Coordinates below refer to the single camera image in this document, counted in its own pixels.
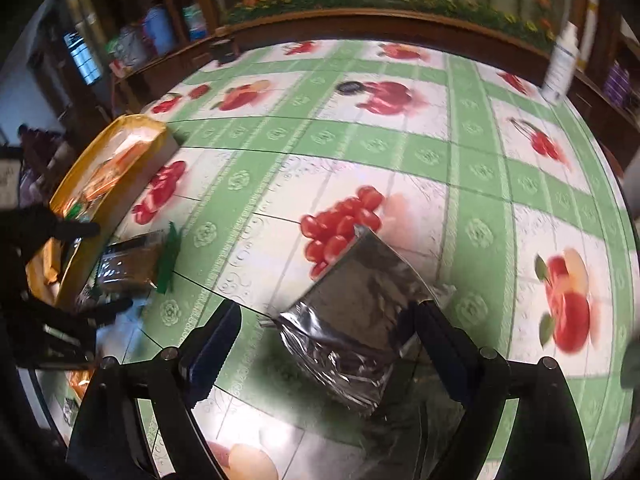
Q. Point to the barred window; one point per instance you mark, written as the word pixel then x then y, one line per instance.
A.
pixel 82 57

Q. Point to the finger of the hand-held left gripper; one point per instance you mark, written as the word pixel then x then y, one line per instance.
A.
pixel 95 317
pixel 55 225

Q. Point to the small dark box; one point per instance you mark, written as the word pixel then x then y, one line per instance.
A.
pixel 225 50

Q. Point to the orange snack packet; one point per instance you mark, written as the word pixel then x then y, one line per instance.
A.
pixel 115 170
pixel 79 385

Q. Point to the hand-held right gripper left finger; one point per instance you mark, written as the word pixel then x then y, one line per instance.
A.
pixel 212 350

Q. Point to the silver foil snack packet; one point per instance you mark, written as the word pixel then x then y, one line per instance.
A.
pixel 360 310

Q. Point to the dark cracker packet green ends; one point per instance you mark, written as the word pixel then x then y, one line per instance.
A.
pixel 127 265

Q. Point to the white spray bottle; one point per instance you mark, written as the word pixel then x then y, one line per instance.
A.
pixel 562 65

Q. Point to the water bottle blue label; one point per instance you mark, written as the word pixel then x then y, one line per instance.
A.
pixel 195 20

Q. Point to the purple bottle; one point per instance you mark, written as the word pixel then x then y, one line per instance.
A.
pixel 626 85
pixel 612 82

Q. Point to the green fruit print tablecloth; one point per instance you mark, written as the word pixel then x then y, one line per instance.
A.
pixel 300 160

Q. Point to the white foam tray yellow tape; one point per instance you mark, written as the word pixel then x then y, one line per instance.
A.
pixel 150 160

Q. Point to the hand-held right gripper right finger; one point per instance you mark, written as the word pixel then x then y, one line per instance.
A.
pixel 447 355

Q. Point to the blue plastic jug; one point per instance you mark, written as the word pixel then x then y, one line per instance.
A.
pixel 160 30

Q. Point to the grey plastic jug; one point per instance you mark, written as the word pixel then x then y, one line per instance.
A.
pixel 130 45

